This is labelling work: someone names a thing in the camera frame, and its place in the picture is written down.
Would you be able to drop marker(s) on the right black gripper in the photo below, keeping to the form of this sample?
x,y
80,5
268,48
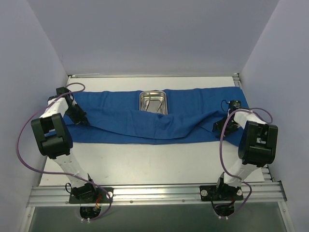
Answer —
x,y
224,125

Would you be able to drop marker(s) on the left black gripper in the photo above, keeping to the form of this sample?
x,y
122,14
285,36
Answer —
x,y
77,115

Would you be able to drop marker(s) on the blue surgical drape cloth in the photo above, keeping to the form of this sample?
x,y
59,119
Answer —
x,y
115,117

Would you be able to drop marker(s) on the stainless steel instrument tray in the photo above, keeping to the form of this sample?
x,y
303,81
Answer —
x,y
156,96

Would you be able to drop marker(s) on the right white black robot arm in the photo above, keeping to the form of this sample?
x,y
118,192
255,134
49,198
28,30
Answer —
x,y
257,146

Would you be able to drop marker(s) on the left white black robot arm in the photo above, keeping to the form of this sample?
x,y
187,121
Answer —
x,y
54,139

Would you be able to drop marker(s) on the steel forceps right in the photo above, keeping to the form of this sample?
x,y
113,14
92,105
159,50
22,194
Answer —
x,y
159,106

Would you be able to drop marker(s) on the steel forceps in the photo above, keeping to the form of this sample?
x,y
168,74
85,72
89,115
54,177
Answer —
x,y
159,106
147,102

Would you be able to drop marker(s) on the steel forceps left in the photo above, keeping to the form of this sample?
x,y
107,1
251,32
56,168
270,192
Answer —
x,y
147,102

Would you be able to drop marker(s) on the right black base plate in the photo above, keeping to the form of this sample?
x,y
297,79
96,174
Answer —
x,y
212,193

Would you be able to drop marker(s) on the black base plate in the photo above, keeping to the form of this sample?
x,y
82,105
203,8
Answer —
x,y
99,197
212,193

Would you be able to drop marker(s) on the aluminium right side rail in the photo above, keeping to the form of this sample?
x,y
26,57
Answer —
x,y
261,174

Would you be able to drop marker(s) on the aluminium rail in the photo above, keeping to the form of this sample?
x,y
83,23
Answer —
x,y
261,174
262,192

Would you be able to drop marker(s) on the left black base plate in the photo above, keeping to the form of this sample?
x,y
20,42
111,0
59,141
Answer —
x,y
99,197

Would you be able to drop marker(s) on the aluminium front rail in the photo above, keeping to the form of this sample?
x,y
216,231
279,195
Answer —
x,y
262,192

